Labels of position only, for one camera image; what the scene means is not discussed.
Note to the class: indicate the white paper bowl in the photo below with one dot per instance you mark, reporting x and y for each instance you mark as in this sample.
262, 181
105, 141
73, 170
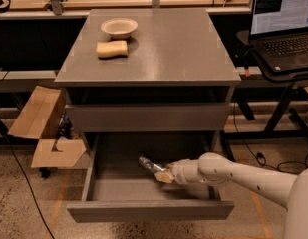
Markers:
119, 28

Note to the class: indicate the silver blue redbull can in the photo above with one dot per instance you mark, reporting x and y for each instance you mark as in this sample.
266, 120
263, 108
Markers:
149, 165

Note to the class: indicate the black laptop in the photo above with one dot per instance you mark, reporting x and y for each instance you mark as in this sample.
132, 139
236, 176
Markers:
279, 33

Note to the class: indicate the black laptop stand table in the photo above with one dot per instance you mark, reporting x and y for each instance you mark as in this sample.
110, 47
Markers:
260, 85

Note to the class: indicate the open cardboard box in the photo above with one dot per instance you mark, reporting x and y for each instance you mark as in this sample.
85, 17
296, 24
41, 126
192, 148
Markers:
39, 120

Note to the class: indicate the tan sponge block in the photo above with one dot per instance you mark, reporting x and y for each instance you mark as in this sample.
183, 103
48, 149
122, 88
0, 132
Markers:
112, 49

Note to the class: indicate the closed grey top drawer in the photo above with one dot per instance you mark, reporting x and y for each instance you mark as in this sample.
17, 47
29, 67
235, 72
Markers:
145, 117

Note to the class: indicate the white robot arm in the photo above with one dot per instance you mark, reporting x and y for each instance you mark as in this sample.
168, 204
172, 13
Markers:
287, 190

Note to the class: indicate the grey drawer cabinet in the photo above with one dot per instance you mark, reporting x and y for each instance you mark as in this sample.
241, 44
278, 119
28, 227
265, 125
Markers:
175, 57

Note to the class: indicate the open grey middle drawer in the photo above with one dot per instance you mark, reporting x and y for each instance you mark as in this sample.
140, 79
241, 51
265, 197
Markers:
118, 189

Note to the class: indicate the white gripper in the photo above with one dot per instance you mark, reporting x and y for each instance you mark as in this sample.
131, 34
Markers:
180, 171

